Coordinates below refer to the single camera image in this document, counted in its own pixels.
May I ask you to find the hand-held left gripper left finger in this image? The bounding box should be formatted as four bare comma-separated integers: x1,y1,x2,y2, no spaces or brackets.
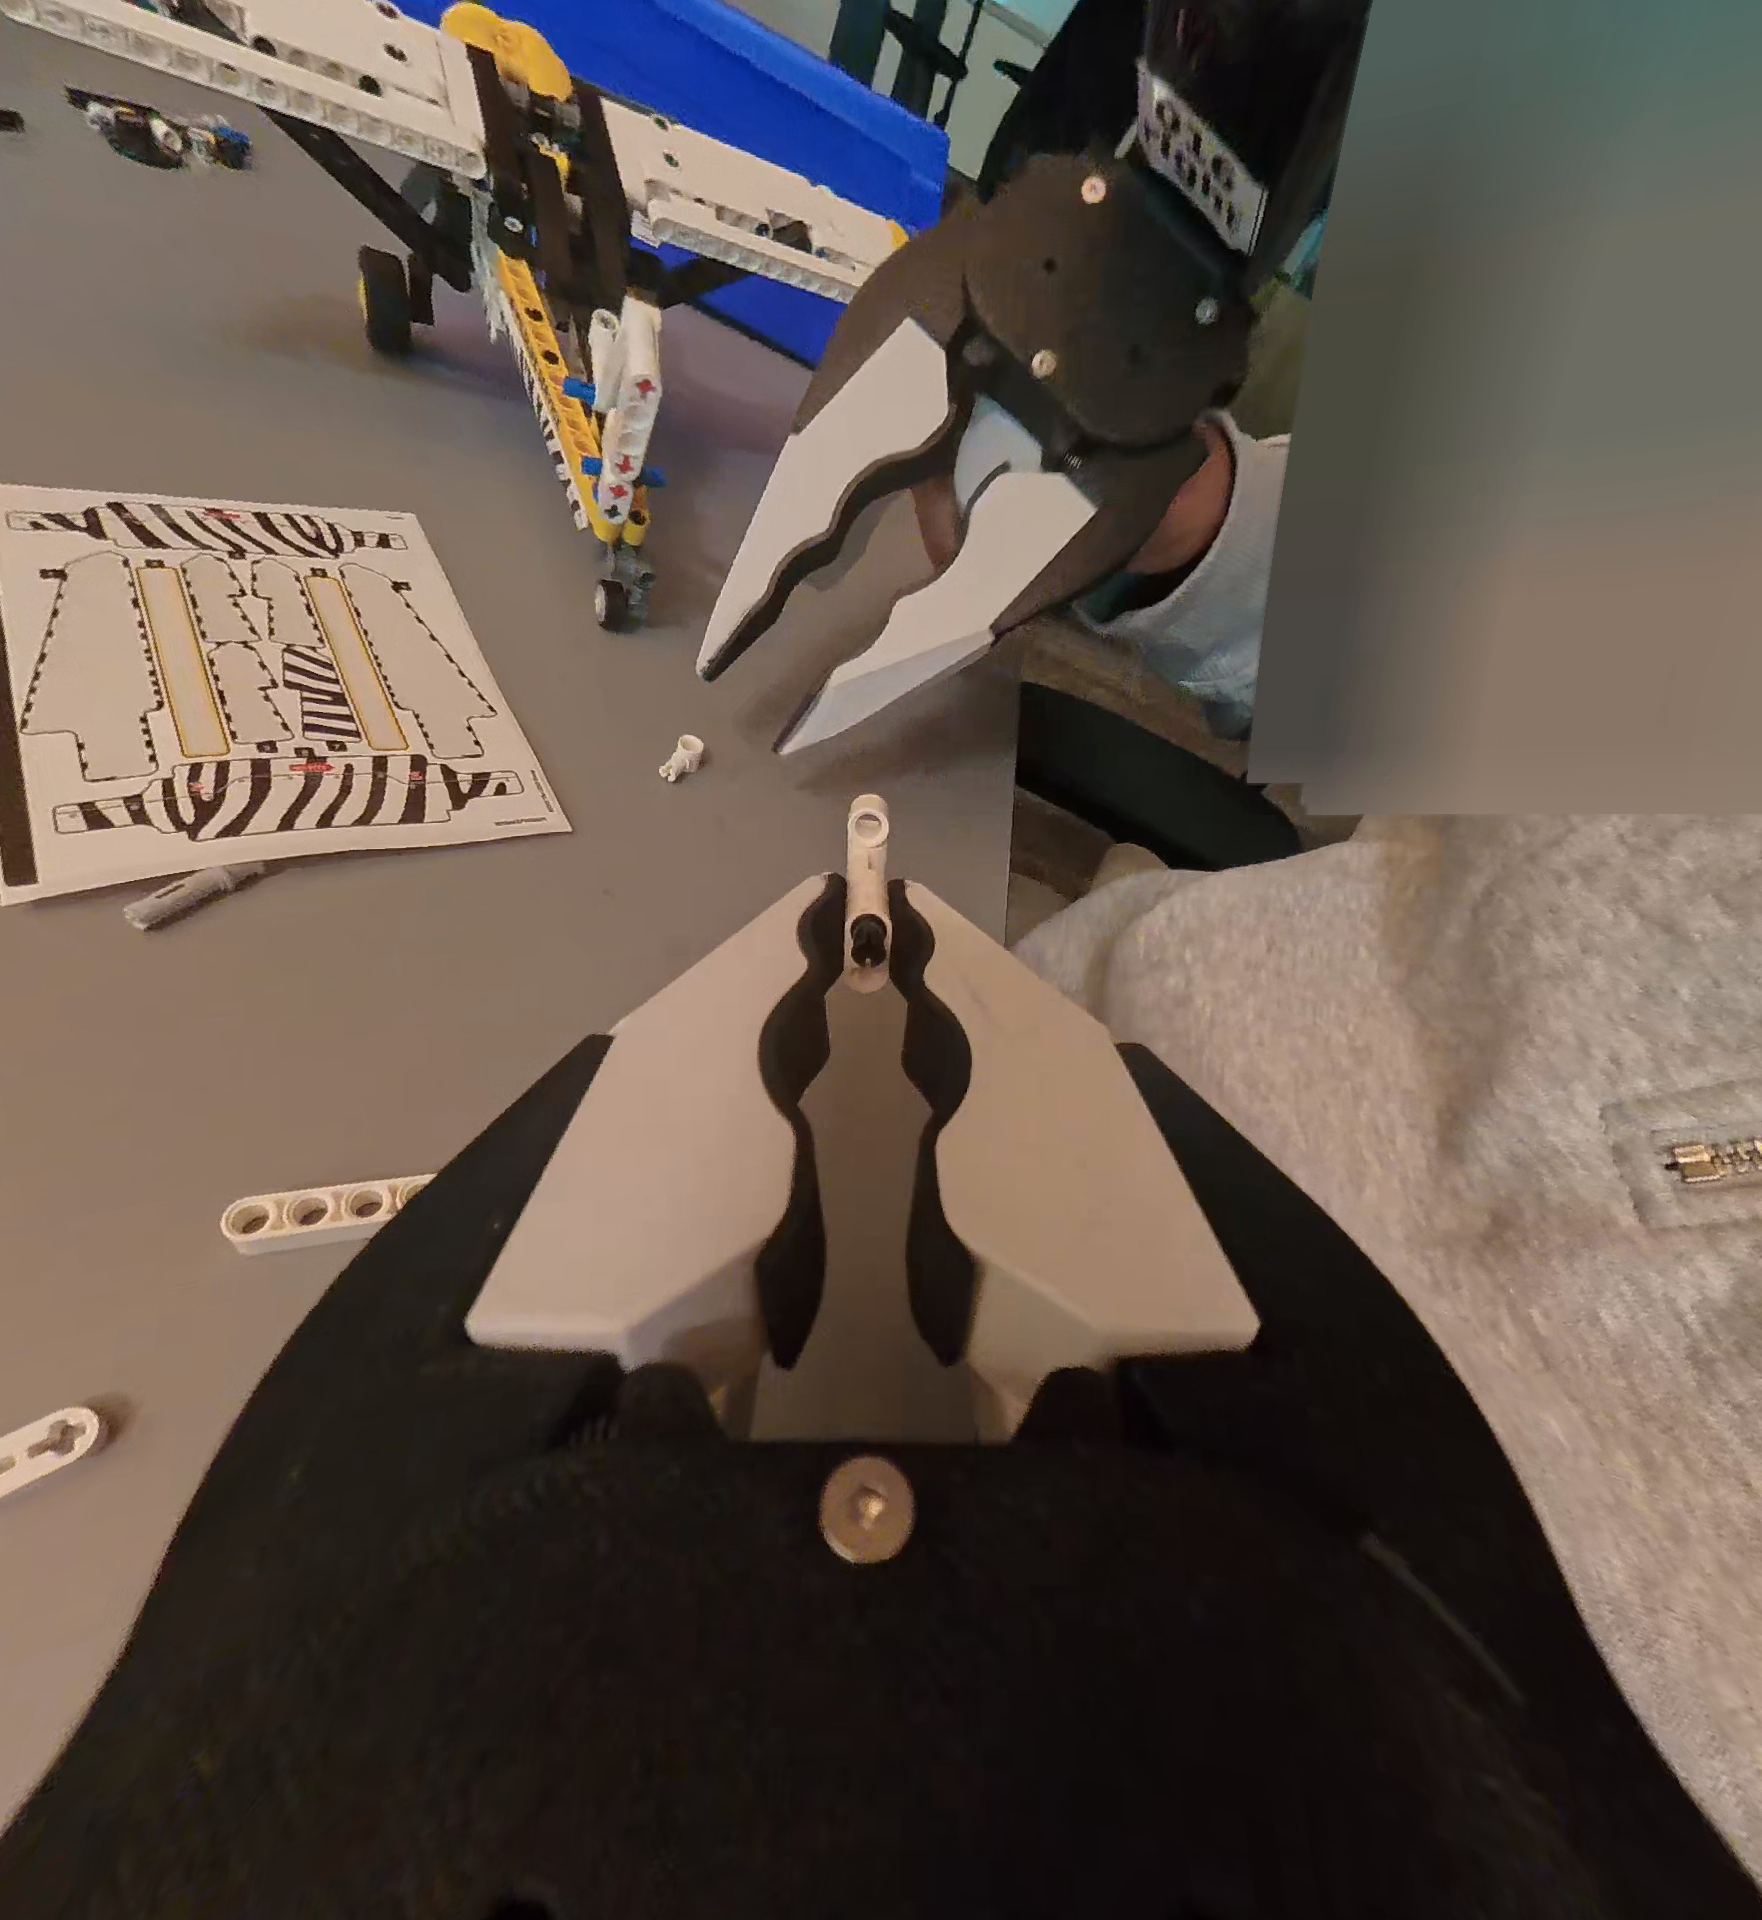
462,873,845,1443

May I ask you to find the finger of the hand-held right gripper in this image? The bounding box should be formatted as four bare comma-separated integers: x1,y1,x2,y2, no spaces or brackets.
773,393,1108,756
696,314,966,683

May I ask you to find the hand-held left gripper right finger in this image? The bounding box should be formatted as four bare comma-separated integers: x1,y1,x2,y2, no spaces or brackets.
887,873,1260,1443

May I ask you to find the white lego connector with pin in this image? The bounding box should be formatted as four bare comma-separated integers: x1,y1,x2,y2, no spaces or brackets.
840,795,901,997

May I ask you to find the white two-hole lego link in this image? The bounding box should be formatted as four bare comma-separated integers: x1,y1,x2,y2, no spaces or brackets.
0,1405,106,1513

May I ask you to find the white five-hole lego beam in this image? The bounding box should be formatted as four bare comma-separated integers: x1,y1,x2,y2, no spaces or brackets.
222,1173,435,1256

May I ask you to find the grey lego axle pin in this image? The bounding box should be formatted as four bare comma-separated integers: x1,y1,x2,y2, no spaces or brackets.
123,860,268,932

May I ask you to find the lego technic aircraft model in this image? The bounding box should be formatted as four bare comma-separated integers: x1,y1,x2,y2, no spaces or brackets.
0,0,915,632

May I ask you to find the cluster of dark lego pieces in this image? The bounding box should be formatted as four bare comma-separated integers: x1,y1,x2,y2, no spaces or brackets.
62,86,256,170

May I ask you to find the black chair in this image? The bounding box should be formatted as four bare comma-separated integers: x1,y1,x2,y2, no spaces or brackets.
1013,681,1307,875

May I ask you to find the person's grey fleece clothing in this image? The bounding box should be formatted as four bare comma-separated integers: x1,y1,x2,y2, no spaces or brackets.
1013,817,1762,1920

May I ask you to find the blue plastic bin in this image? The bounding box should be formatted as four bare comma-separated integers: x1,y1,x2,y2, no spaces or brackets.
431,0,949,370

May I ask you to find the zebra print sticker sheet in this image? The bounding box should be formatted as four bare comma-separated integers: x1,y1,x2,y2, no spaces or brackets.
0,480,572,905

